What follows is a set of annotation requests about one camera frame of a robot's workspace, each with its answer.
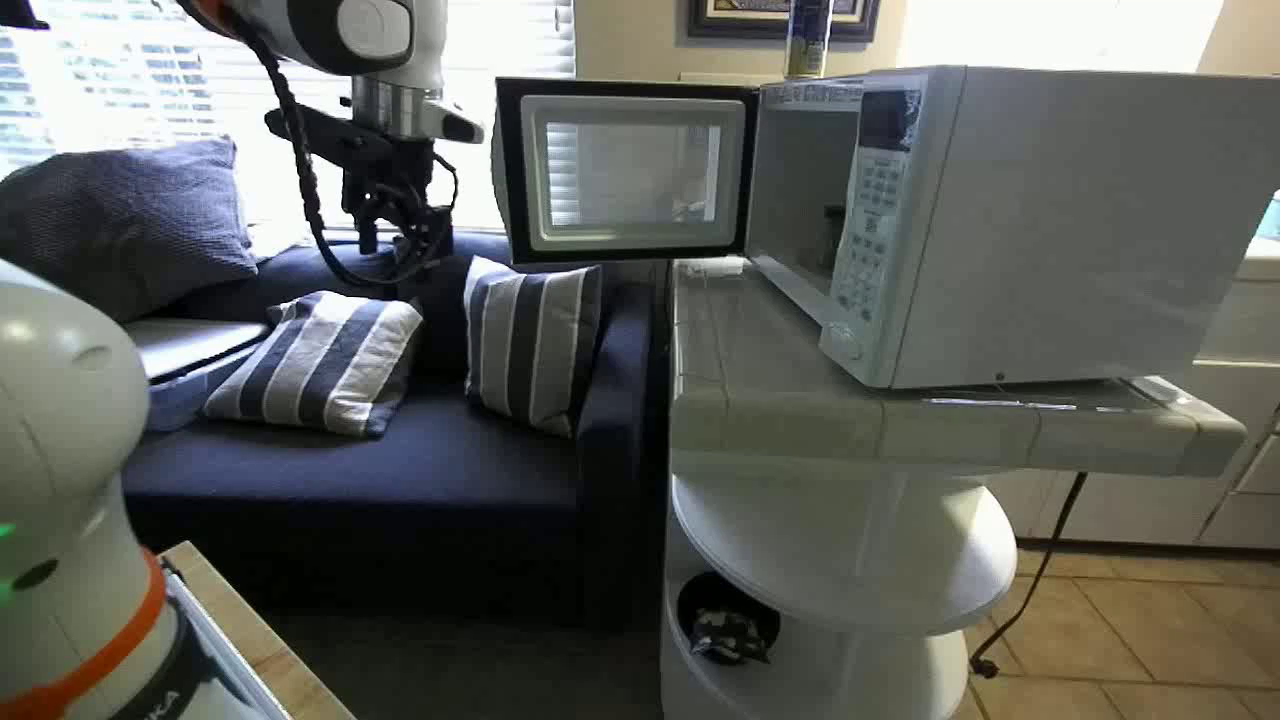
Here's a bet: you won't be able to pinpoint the black microwave power cable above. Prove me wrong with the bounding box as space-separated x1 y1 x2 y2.
969 470 1093 679

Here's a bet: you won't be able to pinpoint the white window blinds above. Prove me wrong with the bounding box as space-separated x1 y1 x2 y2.
0 0 582 251

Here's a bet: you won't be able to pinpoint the white tiled counter with shelves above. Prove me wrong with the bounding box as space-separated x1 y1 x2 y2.
657 251 1253 720

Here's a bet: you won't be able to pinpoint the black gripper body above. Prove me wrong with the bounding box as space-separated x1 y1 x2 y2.
337 125 448 221

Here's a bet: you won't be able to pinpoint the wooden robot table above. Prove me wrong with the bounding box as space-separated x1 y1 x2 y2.
155 537 358 720

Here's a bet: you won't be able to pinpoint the blue yellow spray can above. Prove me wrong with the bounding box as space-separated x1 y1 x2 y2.
783 0 838 79

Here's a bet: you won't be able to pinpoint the black framed microwave door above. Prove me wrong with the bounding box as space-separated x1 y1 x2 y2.
491 74 760 266

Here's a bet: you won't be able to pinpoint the navy blue sofa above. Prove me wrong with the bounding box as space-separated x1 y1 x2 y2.
115 223 665 630

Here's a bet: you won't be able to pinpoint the blue folded blanket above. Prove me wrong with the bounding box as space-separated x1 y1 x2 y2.
138 350 258 434

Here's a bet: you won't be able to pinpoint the plain blue pillow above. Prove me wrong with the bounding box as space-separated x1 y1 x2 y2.
0 134 259 323

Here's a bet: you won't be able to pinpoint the grey laptop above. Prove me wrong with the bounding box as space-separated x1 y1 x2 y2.
126 313 278 384

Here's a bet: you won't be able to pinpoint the blue white striped pillow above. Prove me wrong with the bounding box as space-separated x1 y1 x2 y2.
196 286 430 438
459 251 607 438

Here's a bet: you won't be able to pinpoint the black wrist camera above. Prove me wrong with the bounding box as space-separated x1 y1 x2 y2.
259 99 358 151

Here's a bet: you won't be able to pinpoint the white microwave oven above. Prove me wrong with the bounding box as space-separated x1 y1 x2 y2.
740 65 1280 393

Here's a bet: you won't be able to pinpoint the dark framed picture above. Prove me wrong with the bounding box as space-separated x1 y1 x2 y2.
686 0 884 46

